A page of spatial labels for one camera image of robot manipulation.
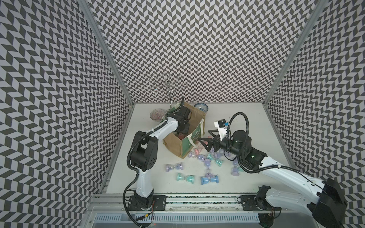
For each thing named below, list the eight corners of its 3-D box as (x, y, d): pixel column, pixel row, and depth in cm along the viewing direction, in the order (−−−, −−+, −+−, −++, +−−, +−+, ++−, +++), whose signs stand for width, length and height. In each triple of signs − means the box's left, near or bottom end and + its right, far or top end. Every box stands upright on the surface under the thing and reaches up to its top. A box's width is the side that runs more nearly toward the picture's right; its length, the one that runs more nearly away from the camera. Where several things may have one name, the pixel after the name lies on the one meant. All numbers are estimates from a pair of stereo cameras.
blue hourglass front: (201, 185, 80) (201, 184, 78) (200, 178, 82) (200, 177, 81) (218, 183, 81) (219, 181, 79) (217, 176, 83) (217, 175, 81)
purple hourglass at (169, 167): (166, 172, 84) (165, 170, 82) (166, 166, 87) (165, 164, 84) (183, 169, 85) (183, 168, 83) (183, 164, 87) (182, 162, 85)
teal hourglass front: (176, 180, 82) (175, 178, 79) (177, 174, 84) (177, 172, 81) (194, 183, 80) (194, 182, 78) (195, 177, 83) (195, 175, 80)
